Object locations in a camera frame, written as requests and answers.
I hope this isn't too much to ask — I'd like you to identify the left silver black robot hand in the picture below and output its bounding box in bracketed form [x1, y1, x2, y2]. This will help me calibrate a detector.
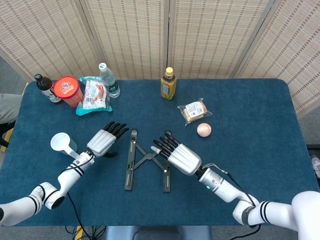
[86, 121, 130, 159]

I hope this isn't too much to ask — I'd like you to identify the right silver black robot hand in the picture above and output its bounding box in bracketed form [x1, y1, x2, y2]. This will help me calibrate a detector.
[150, 132, 203, 176]

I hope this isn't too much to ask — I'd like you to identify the black folding stand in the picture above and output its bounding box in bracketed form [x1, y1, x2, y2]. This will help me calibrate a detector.
[124, 128, 173, 193]

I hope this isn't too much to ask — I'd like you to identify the pink peach ball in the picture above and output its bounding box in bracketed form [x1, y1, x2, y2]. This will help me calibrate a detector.
[196, 122, 212, 138]

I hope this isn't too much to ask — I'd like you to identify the white measuring scoop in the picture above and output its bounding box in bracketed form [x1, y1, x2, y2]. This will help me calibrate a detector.
[50, 132, 81, 160]

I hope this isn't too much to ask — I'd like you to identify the teal white snack bag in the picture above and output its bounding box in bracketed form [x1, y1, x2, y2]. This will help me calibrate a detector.
[75, 76, 114, 117]

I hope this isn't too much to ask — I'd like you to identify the plastic-wrapped sandwich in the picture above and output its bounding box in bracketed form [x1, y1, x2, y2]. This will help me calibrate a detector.
[177, 97, 213, 127]

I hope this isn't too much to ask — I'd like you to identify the blue felt table mat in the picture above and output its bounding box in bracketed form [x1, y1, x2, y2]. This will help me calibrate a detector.
[0, 78, 313, 227]

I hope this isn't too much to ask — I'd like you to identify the clear green-label water bottle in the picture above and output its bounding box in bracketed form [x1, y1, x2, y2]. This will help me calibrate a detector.
[98, 62, 121, 99]

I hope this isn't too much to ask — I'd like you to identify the red instant noodle cup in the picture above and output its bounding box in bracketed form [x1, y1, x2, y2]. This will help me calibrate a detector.
[53, 75, 84, 109]

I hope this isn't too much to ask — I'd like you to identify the yellow tea drink bottle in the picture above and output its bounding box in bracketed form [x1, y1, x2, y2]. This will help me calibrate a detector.
[160, 66, 178, 101]

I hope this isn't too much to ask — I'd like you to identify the blue rounded base panel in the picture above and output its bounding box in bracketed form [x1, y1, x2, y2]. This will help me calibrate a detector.
[104, 225, 213, 240]

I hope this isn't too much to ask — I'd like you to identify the dark sauce glass bottle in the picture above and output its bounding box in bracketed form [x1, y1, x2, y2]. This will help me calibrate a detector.
[34, 73, 65, 105]

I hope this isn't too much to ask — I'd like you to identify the grey trousered person leg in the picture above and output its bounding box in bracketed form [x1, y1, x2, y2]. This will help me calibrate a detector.
[0, 92, 23, 125]

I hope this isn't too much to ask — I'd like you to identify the woven bamboo folding screen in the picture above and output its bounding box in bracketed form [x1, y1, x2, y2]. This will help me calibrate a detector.
[0, 0, 320, 118]

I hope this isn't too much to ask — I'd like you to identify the grey white sneaker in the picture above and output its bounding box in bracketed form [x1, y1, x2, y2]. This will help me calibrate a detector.
[310, 154, 320, 179]

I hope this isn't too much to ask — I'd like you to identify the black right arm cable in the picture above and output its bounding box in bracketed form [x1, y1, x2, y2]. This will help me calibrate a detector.
[201, 163, 262, 230]

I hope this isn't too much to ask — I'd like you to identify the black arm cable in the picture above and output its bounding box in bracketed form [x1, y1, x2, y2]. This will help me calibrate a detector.
[201, 163, 262, 230]
[59, 151, 96, 240]

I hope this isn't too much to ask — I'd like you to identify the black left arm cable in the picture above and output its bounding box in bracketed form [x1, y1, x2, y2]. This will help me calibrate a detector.
[59, 151, 96, 240]

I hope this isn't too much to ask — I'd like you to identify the black floor cable bundle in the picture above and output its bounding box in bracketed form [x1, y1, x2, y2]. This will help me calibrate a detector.
[64, 225, 107, 240]

